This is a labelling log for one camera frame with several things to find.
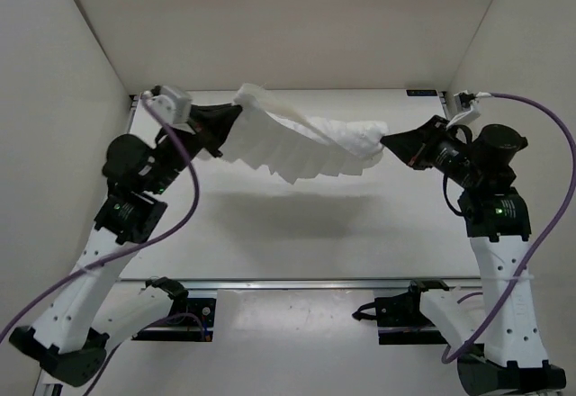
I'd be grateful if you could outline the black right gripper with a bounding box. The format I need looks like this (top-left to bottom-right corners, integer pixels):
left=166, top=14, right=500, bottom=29
left=380, top=114, right=478, bottom=184

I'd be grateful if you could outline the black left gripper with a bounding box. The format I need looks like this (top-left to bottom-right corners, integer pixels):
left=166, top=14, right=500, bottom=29
left=157, top=92, right=250, bottom=180

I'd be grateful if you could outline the white pleated skirt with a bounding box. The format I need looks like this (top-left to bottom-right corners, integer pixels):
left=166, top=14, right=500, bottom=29
left=220, top=84, right=389, bottom=185

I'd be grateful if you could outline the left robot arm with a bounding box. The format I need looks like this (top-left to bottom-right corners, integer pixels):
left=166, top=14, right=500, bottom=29
left=1, top=102, right=242, bottom=387

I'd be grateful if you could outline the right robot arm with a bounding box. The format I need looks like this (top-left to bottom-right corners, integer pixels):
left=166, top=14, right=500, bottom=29
left=381, top=116, right=566, bottom=395

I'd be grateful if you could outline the right blue corner label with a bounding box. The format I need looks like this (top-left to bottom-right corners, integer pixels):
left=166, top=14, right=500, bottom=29
left=406, top=89, right=437, bottom=97

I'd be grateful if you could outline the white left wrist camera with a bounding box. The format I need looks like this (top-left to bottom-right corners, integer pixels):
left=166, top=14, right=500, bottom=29
left=142, top=85, right=192, bottom=127

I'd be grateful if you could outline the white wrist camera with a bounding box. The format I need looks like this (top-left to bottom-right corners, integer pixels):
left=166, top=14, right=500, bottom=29
left=142, top=85, right=192, bottom=127
left=446, top=92, right=481, bottom=129

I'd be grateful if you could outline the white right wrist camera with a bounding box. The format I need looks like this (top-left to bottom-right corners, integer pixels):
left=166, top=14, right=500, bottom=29
left=446, top=92, right=481, bottom=129

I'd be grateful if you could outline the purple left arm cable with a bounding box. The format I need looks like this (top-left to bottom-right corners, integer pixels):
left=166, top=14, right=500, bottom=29
left=0, top=92, right=202, bottom=388

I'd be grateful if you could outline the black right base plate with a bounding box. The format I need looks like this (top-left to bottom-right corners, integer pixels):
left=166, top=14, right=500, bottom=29
left=352, top=293, right=446, bottom=346

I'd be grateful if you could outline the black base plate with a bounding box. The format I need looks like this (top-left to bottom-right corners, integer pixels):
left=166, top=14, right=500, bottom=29
left=131, top=291, right=217, bottom=343
left=352, top=293, right=446, bottom=346

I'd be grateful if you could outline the aluminium table edge rail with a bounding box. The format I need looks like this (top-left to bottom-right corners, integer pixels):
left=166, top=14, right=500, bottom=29
left=112, top=276, right=487, bottom=293

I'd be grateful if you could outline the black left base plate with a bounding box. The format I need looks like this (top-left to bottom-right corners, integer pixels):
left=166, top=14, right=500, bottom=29
left=131, top=291, right=217, bottom=343

